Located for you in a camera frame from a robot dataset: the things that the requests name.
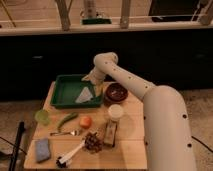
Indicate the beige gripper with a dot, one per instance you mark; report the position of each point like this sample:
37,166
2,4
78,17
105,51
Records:
96,77

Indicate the white towel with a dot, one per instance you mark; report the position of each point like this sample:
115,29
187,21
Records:
84,96

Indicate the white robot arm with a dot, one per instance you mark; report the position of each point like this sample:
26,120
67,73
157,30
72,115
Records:
167,139

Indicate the green plastic tray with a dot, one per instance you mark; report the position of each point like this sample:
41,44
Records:
67,89

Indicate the dark red bowl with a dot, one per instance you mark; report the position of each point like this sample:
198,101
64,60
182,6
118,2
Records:
115,93

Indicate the white plastic cup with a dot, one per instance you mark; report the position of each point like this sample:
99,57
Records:
115,112

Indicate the orange round fruit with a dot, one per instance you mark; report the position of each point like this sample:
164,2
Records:
85,122

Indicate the brown rectangular block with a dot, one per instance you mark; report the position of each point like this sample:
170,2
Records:
110,134

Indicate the wooden cutting board table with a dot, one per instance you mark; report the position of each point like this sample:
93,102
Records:
128,152

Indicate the brown pine cone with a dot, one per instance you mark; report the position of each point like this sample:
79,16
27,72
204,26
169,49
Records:
93,143

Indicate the light green small cup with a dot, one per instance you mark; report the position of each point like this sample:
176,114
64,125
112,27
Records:
42,117

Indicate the blue gray sponge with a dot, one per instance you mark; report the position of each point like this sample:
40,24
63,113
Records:
42,150

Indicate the black pole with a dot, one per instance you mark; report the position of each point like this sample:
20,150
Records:
16,148

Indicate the white handled dish brush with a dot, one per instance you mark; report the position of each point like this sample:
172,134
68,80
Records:
61,162

